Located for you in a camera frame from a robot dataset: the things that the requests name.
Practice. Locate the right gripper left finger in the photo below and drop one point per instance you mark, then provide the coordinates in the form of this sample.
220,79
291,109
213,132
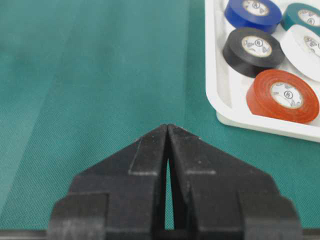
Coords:
120,198

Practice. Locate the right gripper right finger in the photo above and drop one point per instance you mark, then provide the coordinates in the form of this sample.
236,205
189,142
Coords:
227,198

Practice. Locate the red tape roll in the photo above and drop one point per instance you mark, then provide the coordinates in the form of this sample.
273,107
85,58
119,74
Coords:
282,95

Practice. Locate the black tape roll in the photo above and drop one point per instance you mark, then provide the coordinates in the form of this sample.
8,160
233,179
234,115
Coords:
251,51

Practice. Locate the white tape roll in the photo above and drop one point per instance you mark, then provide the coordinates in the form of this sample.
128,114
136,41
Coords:
301,46

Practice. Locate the blue tape roll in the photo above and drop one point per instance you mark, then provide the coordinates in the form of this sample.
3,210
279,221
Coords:
263,15

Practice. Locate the teal green tape roll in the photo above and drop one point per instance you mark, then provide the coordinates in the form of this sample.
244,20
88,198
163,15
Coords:
301,14

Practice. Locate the white plastic tray case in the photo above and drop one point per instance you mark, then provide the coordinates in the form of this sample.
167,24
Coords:
226,89

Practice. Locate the green table cloth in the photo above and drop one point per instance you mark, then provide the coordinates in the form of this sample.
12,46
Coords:
82,79

